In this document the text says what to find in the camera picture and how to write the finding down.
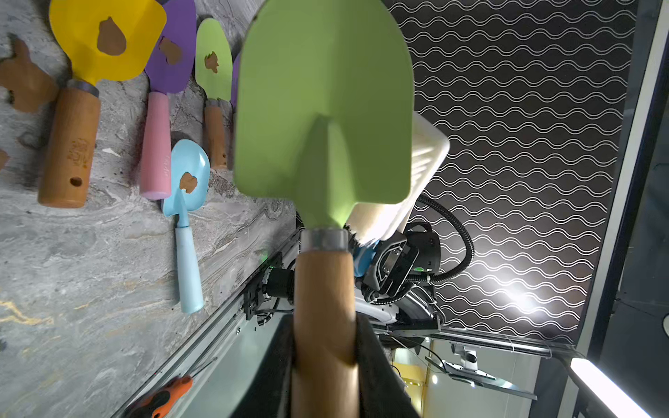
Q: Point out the small purple trowel pink handle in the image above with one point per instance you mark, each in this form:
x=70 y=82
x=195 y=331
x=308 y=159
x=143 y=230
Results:
x=235 y=82

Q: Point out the light green trowel wooden handle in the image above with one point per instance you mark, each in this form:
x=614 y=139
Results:
x=214 y=73

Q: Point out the yellow square trowel wooden handle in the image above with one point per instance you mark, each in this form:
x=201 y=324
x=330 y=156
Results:
x=109 y=40

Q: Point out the white brush blue handle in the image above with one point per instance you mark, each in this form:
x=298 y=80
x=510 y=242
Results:
x=372 y=223

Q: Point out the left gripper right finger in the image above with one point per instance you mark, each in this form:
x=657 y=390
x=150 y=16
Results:
x=381 y=392

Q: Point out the light green square trowel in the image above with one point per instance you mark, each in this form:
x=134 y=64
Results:
x=325 y=103

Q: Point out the light blue trowel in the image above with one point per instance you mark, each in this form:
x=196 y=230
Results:
x=190 y=177

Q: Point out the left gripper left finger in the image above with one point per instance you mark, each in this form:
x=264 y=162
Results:
x=269 y=394

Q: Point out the orange handled screwdriver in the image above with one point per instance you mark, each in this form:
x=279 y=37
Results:
x=163 y=400

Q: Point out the brown soil pieces on table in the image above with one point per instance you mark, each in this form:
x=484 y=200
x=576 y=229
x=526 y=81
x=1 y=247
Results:
x=31 y=91

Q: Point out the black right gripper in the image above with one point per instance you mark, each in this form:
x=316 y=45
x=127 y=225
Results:
x=385 y=266

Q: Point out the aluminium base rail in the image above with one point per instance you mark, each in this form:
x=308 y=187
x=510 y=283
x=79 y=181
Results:
x=226 y=320

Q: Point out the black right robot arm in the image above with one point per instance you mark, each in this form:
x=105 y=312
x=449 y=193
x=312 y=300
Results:
x=416 y=313

